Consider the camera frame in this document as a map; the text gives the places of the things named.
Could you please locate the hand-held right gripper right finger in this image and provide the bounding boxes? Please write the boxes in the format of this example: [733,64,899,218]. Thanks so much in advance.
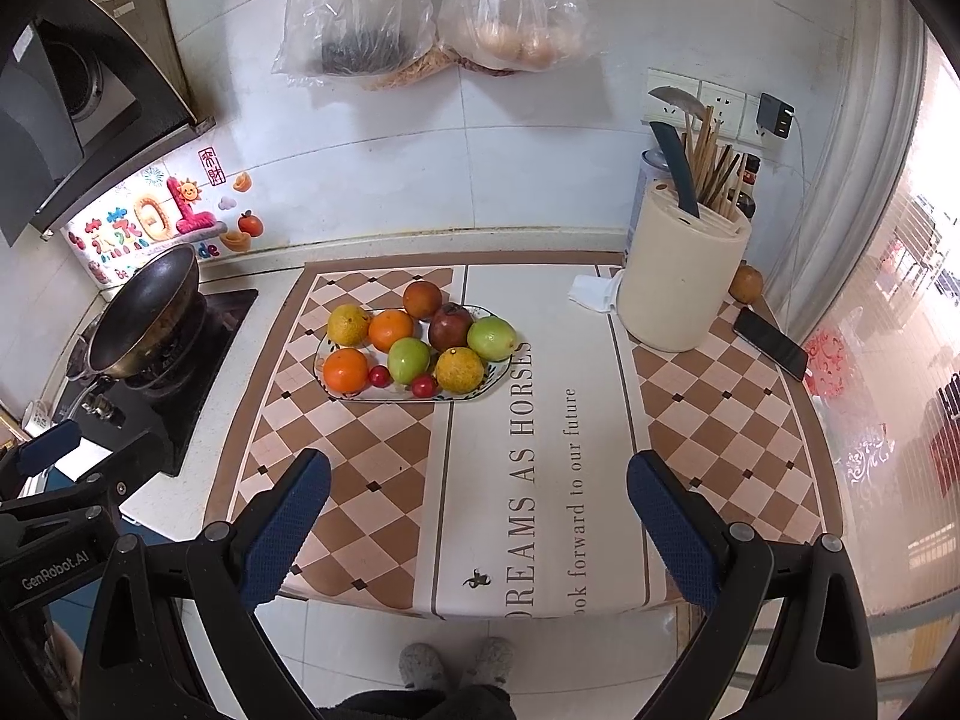
[626,450,878,720]

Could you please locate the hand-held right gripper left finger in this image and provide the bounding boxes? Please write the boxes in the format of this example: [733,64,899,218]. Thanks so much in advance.
[79,448,332,720]

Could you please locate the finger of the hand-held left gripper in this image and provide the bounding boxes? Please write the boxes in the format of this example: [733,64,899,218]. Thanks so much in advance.
[0,418,83,482]
[34,457,162,533]

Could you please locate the small orange tangerine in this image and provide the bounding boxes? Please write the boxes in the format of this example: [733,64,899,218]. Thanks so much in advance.
[322,348,371,394]

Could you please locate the green apple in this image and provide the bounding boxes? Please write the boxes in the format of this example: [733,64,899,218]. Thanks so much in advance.
[387,337,432,385]
[467,316,518,361]

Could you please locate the yellow citrus fruit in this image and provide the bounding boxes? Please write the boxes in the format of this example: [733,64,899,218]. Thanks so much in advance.
[435,346,485,394]
[327,304,371,347]

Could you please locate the floral ceramic plate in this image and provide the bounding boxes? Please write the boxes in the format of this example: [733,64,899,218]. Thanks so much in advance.
[313,303,520,404]

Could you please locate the dark orange citrus fruit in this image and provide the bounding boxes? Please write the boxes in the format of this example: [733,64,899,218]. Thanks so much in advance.
[402,280,443,321]

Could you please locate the person's left forearm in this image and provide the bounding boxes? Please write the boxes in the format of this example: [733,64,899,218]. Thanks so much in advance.
[45,622,87,720]

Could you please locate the white paper sheet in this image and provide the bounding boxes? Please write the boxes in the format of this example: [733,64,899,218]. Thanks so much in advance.
[52,439,113,481]

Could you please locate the dark wok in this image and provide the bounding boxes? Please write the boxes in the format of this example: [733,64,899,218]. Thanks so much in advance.
[88,244,202,377]

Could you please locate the black glass gas stove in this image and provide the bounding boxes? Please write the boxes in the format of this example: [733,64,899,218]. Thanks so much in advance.
[64,289,260,477]

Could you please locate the grey fuzzy slipper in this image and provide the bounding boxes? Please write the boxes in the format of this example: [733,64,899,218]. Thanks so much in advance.
[461,636,517,687]
[397,641,449,691]

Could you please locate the black smartphone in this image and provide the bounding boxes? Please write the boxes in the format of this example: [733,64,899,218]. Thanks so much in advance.
[733,309,809,381]

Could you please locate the person's dark trousers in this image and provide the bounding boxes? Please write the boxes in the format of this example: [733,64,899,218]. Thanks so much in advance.
[315,682,518,720]

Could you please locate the orange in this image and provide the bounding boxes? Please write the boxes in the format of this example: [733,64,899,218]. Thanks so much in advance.
[368,309,416,353]

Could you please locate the red window decal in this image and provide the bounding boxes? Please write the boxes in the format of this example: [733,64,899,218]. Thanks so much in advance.
[802,322,852,398]

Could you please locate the brown checkered table mat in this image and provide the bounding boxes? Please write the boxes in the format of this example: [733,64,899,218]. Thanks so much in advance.
[206,251,847,620]

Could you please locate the white folded cloth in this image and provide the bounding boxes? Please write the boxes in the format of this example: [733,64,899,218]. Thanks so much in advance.
[568,274,627,314]

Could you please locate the cream utensil holder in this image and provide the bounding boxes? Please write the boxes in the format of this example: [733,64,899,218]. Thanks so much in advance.
[616,181,752,353]

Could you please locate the brown round fruit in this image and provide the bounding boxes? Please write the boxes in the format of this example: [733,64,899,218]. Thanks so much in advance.
[727,264,764,306]

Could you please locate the black range hood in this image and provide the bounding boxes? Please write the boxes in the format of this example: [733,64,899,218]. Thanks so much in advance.
[0,0,218,245]

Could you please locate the dark sauce bottle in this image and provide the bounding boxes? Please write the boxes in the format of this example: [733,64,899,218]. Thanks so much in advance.
[724,154,760,222]

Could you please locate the bundle of wooden chopsticks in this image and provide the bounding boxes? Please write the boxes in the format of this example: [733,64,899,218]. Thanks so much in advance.
[679,105,751,222]

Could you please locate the metal can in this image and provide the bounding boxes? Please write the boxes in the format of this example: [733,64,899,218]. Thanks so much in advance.
[636,148,676,241]

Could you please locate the black charger plug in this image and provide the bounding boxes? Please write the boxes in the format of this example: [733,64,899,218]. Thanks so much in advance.
[756,92,797,140]

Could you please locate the metal spatula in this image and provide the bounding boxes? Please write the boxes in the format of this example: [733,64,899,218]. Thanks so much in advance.
[649,86,710,121]

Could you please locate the plastic bag with dark contents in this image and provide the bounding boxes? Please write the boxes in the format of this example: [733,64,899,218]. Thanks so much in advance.
[271,0,451,91]

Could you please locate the plastic bag with eggs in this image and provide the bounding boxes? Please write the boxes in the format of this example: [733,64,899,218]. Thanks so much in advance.
[437,0,601,76]

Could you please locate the colourful letters wall sticker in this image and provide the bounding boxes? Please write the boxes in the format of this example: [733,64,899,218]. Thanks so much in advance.
[66,172,226,286]

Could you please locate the teal handled knife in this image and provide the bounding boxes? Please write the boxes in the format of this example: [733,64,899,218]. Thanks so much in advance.
[649,120,702,217]

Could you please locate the white charger cable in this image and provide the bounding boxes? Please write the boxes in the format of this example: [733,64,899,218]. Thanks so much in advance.
[765,120,815,316]

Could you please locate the white wall outlet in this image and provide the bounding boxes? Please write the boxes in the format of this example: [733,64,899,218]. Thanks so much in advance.
[643,67,702,125]
[697,79,747,140]
[739,94,781,147]

